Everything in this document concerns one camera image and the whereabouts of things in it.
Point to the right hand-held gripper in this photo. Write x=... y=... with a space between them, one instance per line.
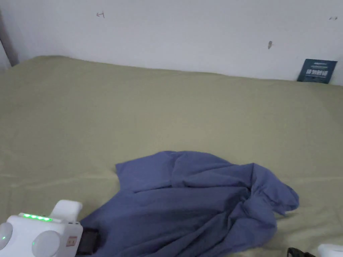
x=331 y=251

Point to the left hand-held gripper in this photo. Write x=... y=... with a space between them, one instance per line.
x=56 y=230

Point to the dark blue shirt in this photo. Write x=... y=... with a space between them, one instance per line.
x=187 y=208

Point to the bed with pale green sheet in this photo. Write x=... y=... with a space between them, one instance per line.
x=134 y=112

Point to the dark blue printed card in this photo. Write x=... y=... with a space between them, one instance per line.
x=317 y=71

